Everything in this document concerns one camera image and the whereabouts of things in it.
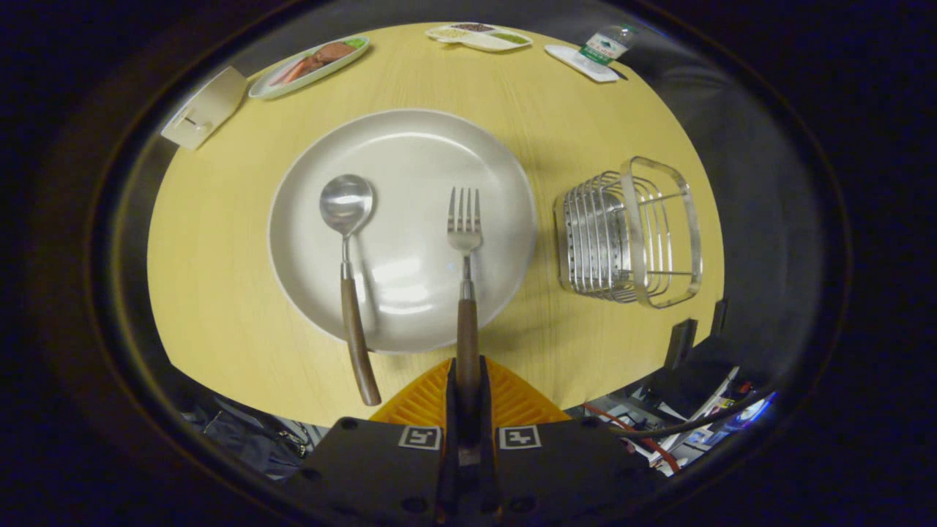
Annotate metal wire cutlery basket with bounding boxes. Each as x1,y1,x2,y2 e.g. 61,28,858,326
553,156,703,310

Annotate white square coaster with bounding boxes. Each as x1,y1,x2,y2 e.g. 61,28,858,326
544,44,621,83

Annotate dark bag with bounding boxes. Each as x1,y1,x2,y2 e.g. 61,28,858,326
183,395,313,478

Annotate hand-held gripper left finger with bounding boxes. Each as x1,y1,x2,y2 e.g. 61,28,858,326
285,357,469,524

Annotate thick black cable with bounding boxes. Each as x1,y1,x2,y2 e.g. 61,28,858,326
613,394,771,440

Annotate sliced meat and vegetables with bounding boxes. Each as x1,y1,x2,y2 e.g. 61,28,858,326
271,39,367,86

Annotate red cable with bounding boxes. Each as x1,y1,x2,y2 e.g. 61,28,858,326
582,403,679,474

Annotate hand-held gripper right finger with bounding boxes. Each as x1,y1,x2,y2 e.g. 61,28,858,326
468,356,652,524

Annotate pale green oval plate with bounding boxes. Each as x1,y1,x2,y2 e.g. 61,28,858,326
248,37,370,100

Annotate white toaster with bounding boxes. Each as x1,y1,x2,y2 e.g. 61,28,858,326
160,66,248,151

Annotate large white round plate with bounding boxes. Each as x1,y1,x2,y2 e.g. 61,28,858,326
267,108,539,355

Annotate wooden handled metal fork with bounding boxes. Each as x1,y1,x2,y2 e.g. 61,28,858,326
447,187,484,440

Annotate white divided grain dish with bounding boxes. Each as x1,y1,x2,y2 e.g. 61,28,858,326
425,23,534,53

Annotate wooden handled metal spoon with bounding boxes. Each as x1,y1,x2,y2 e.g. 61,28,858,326
319,173,383,407

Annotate clear plastic water bottle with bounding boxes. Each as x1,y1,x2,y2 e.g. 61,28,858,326
573,24,639,74

